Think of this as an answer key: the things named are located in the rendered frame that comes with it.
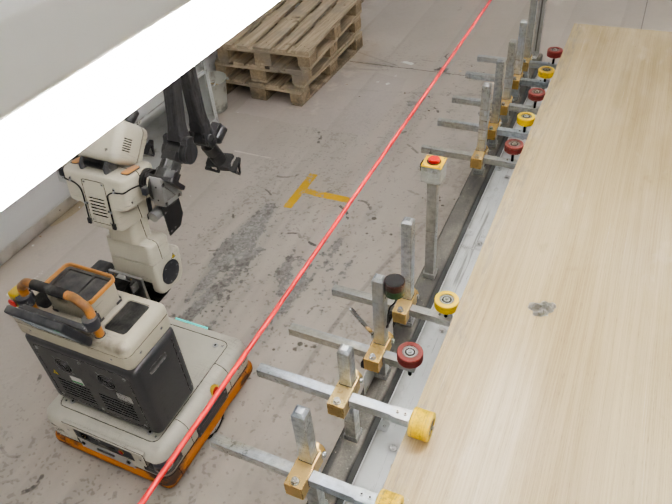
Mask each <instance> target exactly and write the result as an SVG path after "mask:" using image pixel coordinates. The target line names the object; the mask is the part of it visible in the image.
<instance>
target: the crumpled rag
mask: <svg viewBox="0 0 672 504"><path fill-rule="evenodd" d="M528 309H529V310H532V311H533V313H532V314H533V316H539V317H542V316H548V314H549V313H552V312H554V309H556V304H555V303H553V302H551V303H549V302H547V301H542V302H541V303H535V302H530V303H529V305H528Z"/></svg>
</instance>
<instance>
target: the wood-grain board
mask: <svg viewBox="0 0 672 504"><path fill-rule="evenodd" d="M542 301H547V302H549V303H551V302H553V303H555V304H556V309H554V312H552V313H549V314H548V316H542V317H539V316H533V314H532V313H533V311H532V310H529V309H528V305H529V303H530V302H535V303H541V302H542ZM416 407H419V408H423V409H426V410H429V411H432V412H435V413H436V420H435V425H434V429H433V432H432V435H431V437H430V439H429V441H428V442H424V441H421V440H418V439H415V438H412V437H409V436H408V435H407V430H406V433H405V435H404V438H403V440H402V442H401V445H400V447H399V450H398V452H397V455H396V457H395V459H394V462H393V464H392V467H391V469H390V472H389V474H388V476H387V479H386V481H385V484H384V486H383V488H384V489H387V490H389V491H392V492H395V493H397V494H400V495H402V496H404V504H672V32H667V31H656V30H644V29H633V28H622V27H611V26H599V25H588V24H577V23H574V26H573V28H572V30H571V33H570V35H569V38H568V40H567V43H566V45H565V47H564V50H563V52H562V55H561V57H560V59H559V62H558V64H557V67H556V69H555V72H554V74H553V76H552V79H551V81H550V84H549V86H548V89H547V91H546V93H545V96H544V98H543V101H542V103H541V106H540V108H539V110H538V113H537V115H536V118H535V120H534V122H533V125H532V127H531V130H530V132H529V135H528V137H527V139H526V142H525V144H524V147H523V149H522V152H521V154H520V156H519V159H518V161H517V164H516V166H515V169H514V171H513V173H512V176H511V178H510V181H509V183H508V186H507V188H506V190H505V193H504V195H503V198H502V200H501V202H500V205H499V207H498V210H497V212H496V215H495V217H494V219H493V222H492V224H491V227H490V229H489V232H488V234H487V236H486V239H485V241H484V244H483V246H482V249H481V251H480V253H479V256H478V258H477V261H476V263H475V265H474V268H473V270H472V273H471V275H470V278H469V280H468V282H467V285H466V287H465V290H464V292H463V295H462V297H461V299H460V302H459V304H458V307H457V309H456V312H455V314H454V316H453V319H452V321H451V324H450V326H449V329H448V331H447V333H446V336H445V338H444V341H443V343H442V345H441V348H440V350H439V353H438V355H437V358H436V360H435V362H434V365H433V367H432V370H431V372H430V375H429V377H428V379H427V382H426V384H425V387H424V389H423V392H422V394H421V396H420V399H419V401H418V404H417V406H416ZM383 488H382V489H383Z"/></svg>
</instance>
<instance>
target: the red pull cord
mask: <svg viewBox="0 0 672 504"><path fill-rule="evenodd" d="M491 1H492V0H489V1H488V2H487V4H486V5H485V7H484V8H483V9H482V11H481V12H480V14H479V15H478V17H477V18H476V20H475V21H474V22H473V24H472V25H471V27H470V28H469V30H468V31H467V32H466V34H465V35H464V37H463V38H462V40H461V41H460V42H459V44H458V45H457V47H456V48H455V50H454V51H453V52H452V54H451V55H450V57H449V58H448V60H447V61H446V62H445V64H444V65H443V67H442V68H441V70H440V71H439V73H438V74H437V75H436V77H435V78H434V80H433V81H432V83H431V84H430V85H429V87H428V88H427V90H426V91H425V93H424V94H423V95H422V97H421V98H420V100H419V101H418V103H417V104H416V105H415V107H414V108H413V110H412V111H411V113H410V114H409V115H408V117H407V118H406V120H405V121H404V123H403V124H402V126H401V127H400V128H399V130H398V131H397V133H396V134H395V136H394V137H393V138H392V140H391V141H390V143H389V144H388V146H387V147H386V148H385V150H384V151H383V153H382V154H381V156H380V157H379V158H378V160H377V161H376V163H375V164H374V166H373V167H372V168H371V170H370V171H369V173H368V174H367V176H366V177H365V179H364V180H363V181H362V183H361V184H360V186H359V187H358V189H357V190H356V191H355V193H354V194H353V196H352V197H351V199H350V200H349V201H348V203H347V204H346V206H345V207H344V209H343V210H342V211H341V213H340V214H339V216H338V217H337V219H336V220H335V221H334V223H333V224H332V226H331V227H330V229H329V230H328V232H327V233H326V234H325V236H324V237H323V239H322V240H321V242H320V243H319V244H318V246H317V247H316V249H315V250H314V252H313V253H312V254H311V256H310V257H309V259H308V260H307V262H306V263H305V264H304V266H303V267H302V269H301V270H300V272H299V273H298V274H297V276H296V277H295V279H294V280H293V282H292V283H291V285H290V286H289V287H288V289H287V290H286V292H285V293H284V295H283V296H282V297H281V299H280V300H279V302H278V303H277V305H276V306H275V307H274V309H273V310H272V312H271V313H270V315H269V316H268V317H267V319H266V320H265V322H264V323H263V325H262V326H261V327H260V329H259V330H258V332H257V333H256V335H255V336H254V338H253V339H252V340H251V342H250V343H249V345H248V346H247V348H246V349H245V350H244V352H243V353H242V355H241V356H240V358H239V359H238V360H237V362H236V363H235V365H234V366H233V368H232V369H231V370H230V372H229V373H228V375H227V376H226V378H225V379H224V380H223V382H222V383H221V385H220V386H219V388H218V389H217V391H216V392H215V393H214V395H213V396H212V398H211V399H210V401H209V402H208V403H207V405H206V406H205V408H204V409H203V411H202V412H201V413H200V415H199V416H198V418H197V419H196V421H195V422H194V423H193V425H192V426H191V428H190V429H189V431H188V432H187V433H186V435H185V436H184V438H183V439H182V441H181V442H180V443H179V445H178V446H177V448H176V449H175V451H174V452H173V454H172V455H171V456H170V458H169V459H168V461H167V462H166V464H165V465H164V466H163V468H162V469H161V471H160V472H159V474H158V475H157V476H156V478H155V479H154V481H153V482H152V484H151V485H150V486H149V488H148V489H147V491H146V492H145V494H144V495H143V496H142V498H141V499H140V501H139V502H138V504H145V503H146V502H147V500H148V499H149V497H150V496H151V494H152V493H153V492H154V490H155V489H156V487H157V486H158V484H159V483H160V481H161V480H162V478H163V477H164V476H165V474H166V473H167V471H168V470H169V468H170V467H171V465H172V464H173V463H174V461H175V460H176V458H177V457H178V455H179V454H180V452H181V451H182V449H183V448H184V447H185V445H186V444H187V442H188V441H189V439H190V438H191V436H192V435H193V433H194V432H195V431H196V429H197V428H198V426H199V425H200V423H201V422H202V420H203V419H204V418H205V416H206V415H207V413H208V412H209V410H210V409H211V407H212V406H213V404H214V403H215V402H216V400H217V399H218V397H219V396H220V394H221V393H222V391H223V390H224V388H225V387H226V386H227V384H228V383H229V381H230V380H231V378H232V377H233V375H234V374H235V373H236V371H237V370H238V368H239V367H240V365H241V364H242V362H243V361H244V359H245V358H246V357H247V355H248V354H249V352H250V351H251V349H252V348H253V346H254V345H255V343H256V342H257V341H258V339H259V338H260V336H261V335H262V333H263V332H264V330H265V329H266V328H267V326H268V325H269V323H270V322H271V320H272V319H273V317H274V316H275V314H276V313H277V312H278V310H279V309H280V307H281V306H282V304H283V303H284V301H285V300H286V299H287V297H288V296H289V294H290V293H291V291H292V290H293V288H294V287H295V285H296V284H297V283H298V281H299V280H300V278H301V277H302V275H303V274H304V272H305V271H306V269H307V268H308V267H309V265H310V264H311V262H312V261H313V259H314V258H315V256H316V255H317V254H318V252H319V251H320V249H321V248H322V246H323V245H324V243H325V242H326V240H327V239H328V238H329V236H330V235H331V233H332V232H333V230H334V229H335V227H336V226H337V224H338V223H339V222H340V220H341V219H342V217H343V216H344V214H345V213H346V211H347V210H348V209H349V207H350V206H351V204H352V203H353V201H354V200H355V198H356V197H357V195H358V194H359V193H360V191H361V190H362V188H363V187H364V185H365V184H366V182H367V181H368V179H369V178H370V177H371V175H372V174H373V172H374V171H375V169H376V168H377V166H378V165H379V164H380V162H381V161H382V159H383V158H384V156H385V155H386V153H387V152H388V150H389V149H390V148H391V146H392V145H393V143H394V142H395V140H396V139H397V137H398V136H399V134H400V133H401V132H402V130H403V129H404V127H405V126H406V124H407V123H408V121H409V120H410V119H411V117H412V116H413V114H414V113H415V111H416V110H417V108H418V107H419V105H420V104H421V103H422V101H423V100H424V98H425V97H426V95H427V94H428V92H429V91H430V90H431V88H432V87H433V85H434V84H435V82H436V81H437V79H438V78H439V76H440V75H441V74H442V72H443V71H444V69H445V68H446V66H447V65H448V63H449V62H450V60H451V59H452V58H453V56H454V55H455V53H456V52H457V50H458V49H459V47H460V46H461V45H462V43H463V42H464V40H465V39H466V37H467V36H468V34H469V33H470V31H471V30H472V29H473V27H474V26H475V24H476V23H477V21H478V20H479V18H480V17H481V15H482V14H483V13H484V11H485V10H486V8H487V7H488V5H489V4H490V2H491Z"/></svg>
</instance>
